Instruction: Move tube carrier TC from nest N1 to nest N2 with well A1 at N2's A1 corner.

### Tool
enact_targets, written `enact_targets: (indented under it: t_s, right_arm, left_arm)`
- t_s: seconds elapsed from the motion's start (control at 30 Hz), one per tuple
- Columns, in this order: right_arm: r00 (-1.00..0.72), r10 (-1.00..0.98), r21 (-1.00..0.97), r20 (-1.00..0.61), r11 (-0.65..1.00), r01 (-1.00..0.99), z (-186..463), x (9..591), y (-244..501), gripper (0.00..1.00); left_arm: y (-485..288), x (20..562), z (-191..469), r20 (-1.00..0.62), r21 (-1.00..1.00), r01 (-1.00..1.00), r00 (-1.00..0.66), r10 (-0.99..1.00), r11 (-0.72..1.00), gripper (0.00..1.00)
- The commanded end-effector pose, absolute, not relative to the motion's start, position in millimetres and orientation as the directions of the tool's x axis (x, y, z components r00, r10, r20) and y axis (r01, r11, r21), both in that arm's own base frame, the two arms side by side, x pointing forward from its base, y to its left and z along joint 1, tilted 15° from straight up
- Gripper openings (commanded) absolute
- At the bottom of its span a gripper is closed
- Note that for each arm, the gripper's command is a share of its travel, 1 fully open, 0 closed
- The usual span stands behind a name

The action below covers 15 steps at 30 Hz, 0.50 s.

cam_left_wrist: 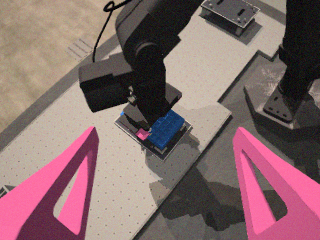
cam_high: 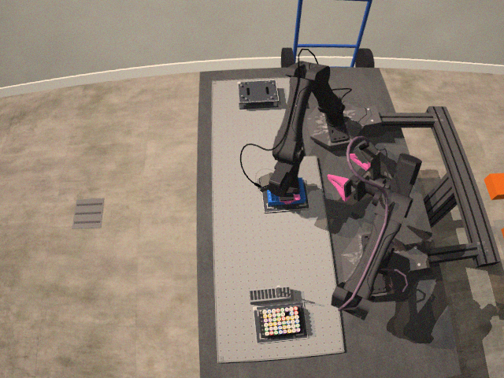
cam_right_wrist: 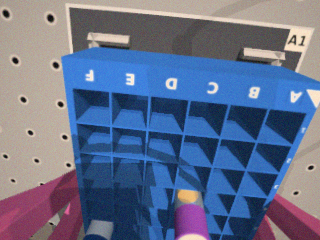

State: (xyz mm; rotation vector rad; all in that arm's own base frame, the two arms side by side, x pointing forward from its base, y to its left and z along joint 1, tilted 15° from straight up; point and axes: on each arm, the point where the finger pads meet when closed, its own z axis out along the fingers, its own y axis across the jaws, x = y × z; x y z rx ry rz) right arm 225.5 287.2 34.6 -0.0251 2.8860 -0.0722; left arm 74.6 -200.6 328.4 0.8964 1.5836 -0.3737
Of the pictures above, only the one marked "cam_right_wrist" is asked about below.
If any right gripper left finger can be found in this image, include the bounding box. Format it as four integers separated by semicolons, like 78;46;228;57
0;169;83;240

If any blue tube carrier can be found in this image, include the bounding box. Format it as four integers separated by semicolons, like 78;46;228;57
61;47;320;240

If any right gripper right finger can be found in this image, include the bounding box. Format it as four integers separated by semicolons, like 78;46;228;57
253;193;320;240

